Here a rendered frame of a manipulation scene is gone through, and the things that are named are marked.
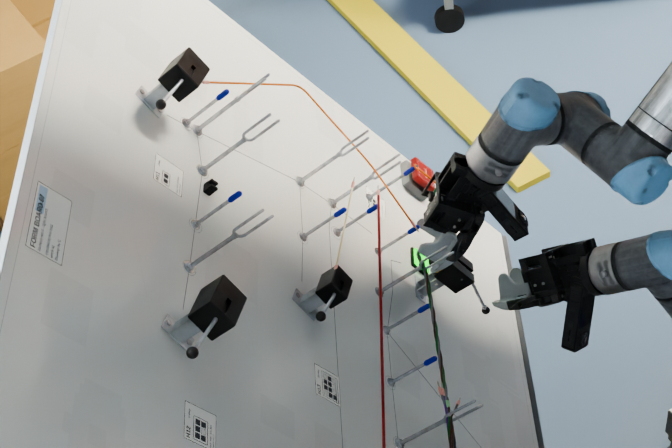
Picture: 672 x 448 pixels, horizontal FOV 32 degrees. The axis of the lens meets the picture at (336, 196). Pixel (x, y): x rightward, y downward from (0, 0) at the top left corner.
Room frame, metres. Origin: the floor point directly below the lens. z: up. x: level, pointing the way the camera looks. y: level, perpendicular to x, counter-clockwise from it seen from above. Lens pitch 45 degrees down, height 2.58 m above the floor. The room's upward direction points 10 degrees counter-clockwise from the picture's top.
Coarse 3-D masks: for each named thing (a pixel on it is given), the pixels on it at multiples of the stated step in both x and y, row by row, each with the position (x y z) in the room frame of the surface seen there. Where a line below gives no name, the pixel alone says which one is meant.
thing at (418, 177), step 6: (414, 162) 1.47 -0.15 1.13; (420, 162) 1.47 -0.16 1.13; (420, 168) 1.46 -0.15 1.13; (426, 168) 1.47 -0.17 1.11; (414, 174) 1.44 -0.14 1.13; (420, 174) 1.44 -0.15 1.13; (432, 174) 1.47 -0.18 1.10; (414, 180) 1.44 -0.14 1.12; (420, 180) 1.43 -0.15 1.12; (426, 180) 1.44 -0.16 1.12; (432, 186) 1.43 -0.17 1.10
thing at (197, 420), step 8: (184, 408) 0.78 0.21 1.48; (192, 408) 0.79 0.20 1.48; (200, 408) 0.79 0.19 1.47; (184, 416) 0.77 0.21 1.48; (192, 416) 0.77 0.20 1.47; (200, 416) 0.78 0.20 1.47; (208, 416) 0.78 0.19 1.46; (216, 416) 0.79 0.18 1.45; (184, 424) 0.76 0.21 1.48; (192, 424) 0.76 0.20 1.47; (200, 424) 0.77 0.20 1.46; (208, 424) 0.77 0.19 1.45; (216, 424) 0.78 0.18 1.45; (184, 432) 0.75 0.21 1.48; (192, 432) 0.75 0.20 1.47; (200, 432) 0.76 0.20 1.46; (208, 432) 0.76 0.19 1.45; (216, 432) 0.77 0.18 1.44; (192, 440) 0.74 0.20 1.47; (200, 440) 0.75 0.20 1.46; (208, 440) 0.75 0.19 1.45
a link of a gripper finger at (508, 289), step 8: (504, 280) 1.19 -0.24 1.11; (512, 280) 1.18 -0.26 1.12; (504, 288) 1.18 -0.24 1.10; (512, 288) 1.17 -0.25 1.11; (520, 288) 1.16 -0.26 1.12; (528, 288) 1.16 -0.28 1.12; (504, 296) 1.17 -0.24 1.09; (512, 296) 1.17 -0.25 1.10; (520, 296) 1.16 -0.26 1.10; (496, 304) 1.18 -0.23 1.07; (504, 304) 1.16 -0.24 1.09
